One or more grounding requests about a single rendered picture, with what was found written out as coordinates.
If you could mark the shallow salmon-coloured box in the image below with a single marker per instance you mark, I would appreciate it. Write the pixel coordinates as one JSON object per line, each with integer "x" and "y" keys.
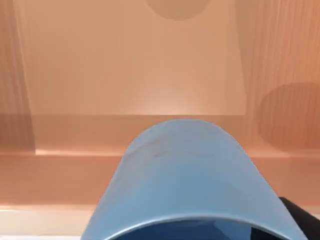
{"x": 100, "y": 87}

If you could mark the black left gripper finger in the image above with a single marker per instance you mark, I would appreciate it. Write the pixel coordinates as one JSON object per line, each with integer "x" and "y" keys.
{"x": 303, "y": 217}

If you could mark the light blue cup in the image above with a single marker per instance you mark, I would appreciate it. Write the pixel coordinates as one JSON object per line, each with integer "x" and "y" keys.
{"x": 180, "y": 175}

